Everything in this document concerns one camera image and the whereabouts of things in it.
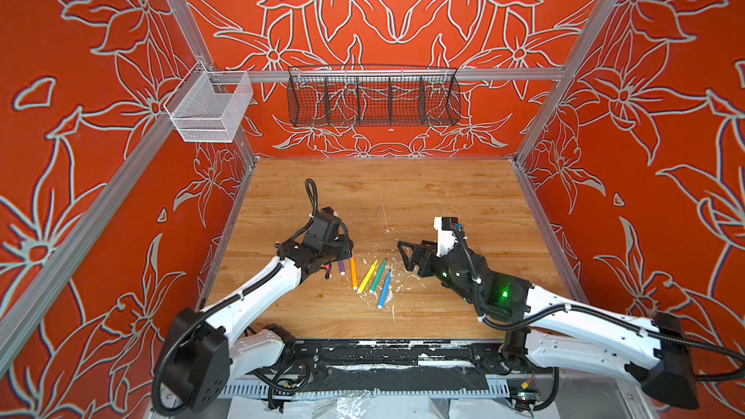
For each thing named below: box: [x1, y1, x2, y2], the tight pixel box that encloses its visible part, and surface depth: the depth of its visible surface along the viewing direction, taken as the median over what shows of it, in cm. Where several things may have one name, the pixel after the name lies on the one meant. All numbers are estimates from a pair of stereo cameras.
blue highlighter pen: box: [377, 269, 392, 310], surface depth 85 cm
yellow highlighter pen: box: [356, 258, 379, 294], surface depth 88 cm
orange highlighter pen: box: [350, 257, 358, 291], surface depth 89 cm
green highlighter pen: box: [369, 257, 388, 294], surface depth 89 cm
